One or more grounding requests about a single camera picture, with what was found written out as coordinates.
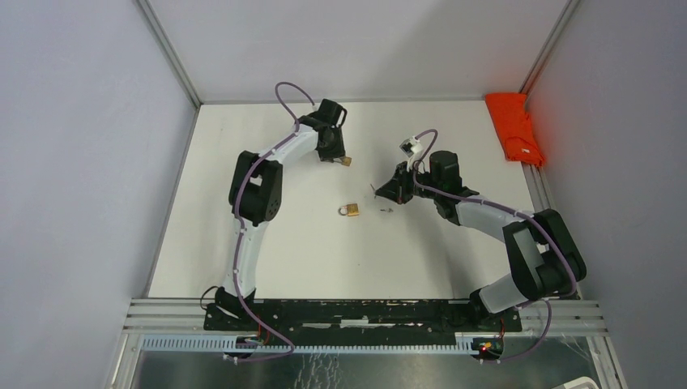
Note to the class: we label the aluminium frame rails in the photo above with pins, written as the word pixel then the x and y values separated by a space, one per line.
pixel 572 312

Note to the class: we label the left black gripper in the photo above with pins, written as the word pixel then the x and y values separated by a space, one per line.
pixel 338 152

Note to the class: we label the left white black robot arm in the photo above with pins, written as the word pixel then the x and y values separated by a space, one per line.
pixel 255 195

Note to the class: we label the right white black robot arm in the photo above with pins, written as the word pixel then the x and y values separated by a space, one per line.
pixel 543 258

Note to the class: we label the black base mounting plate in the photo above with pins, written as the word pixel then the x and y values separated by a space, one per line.
pixel 338 323

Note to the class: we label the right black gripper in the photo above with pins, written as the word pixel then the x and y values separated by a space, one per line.
pixel 397 188

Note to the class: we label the orange folded cloth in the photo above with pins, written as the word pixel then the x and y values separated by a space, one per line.
pixel 514 128

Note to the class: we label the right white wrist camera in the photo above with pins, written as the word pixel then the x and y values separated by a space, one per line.
pixel 413 150

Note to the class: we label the white slotted cable duct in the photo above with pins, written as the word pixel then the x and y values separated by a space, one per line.
pixel 233 344

